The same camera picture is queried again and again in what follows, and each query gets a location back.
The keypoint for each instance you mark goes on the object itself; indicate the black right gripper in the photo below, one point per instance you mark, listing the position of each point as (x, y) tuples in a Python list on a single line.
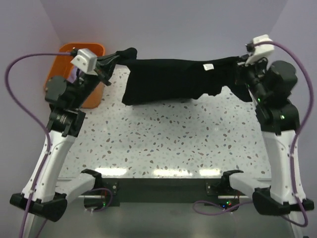
[(242, 68)]

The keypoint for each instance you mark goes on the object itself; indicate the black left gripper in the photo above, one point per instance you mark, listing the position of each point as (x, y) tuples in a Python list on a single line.
[(104, 66)]

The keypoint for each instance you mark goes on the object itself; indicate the black t shirt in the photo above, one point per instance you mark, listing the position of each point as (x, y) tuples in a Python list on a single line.
[(153, 80)]

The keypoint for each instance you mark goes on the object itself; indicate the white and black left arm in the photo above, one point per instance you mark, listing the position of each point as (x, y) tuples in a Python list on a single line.
[(40, 196)]

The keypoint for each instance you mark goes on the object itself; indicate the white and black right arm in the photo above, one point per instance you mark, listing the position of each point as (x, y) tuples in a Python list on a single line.
[(270, 86)]

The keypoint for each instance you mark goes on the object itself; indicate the lavender t shirt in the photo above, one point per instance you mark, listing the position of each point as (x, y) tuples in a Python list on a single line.
[(73, 72)]

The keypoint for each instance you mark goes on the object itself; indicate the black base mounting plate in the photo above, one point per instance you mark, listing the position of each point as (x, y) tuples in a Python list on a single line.
[(161, 190)]

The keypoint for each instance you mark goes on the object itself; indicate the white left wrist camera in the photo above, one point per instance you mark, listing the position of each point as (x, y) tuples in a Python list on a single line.
[(86, 61)]

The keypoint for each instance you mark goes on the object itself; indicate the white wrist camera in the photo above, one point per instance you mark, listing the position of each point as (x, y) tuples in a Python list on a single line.
[(86, 61), (258, 48)]

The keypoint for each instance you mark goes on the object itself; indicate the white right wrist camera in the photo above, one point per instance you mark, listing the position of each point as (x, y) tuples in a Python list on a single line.
[(258, 48)]

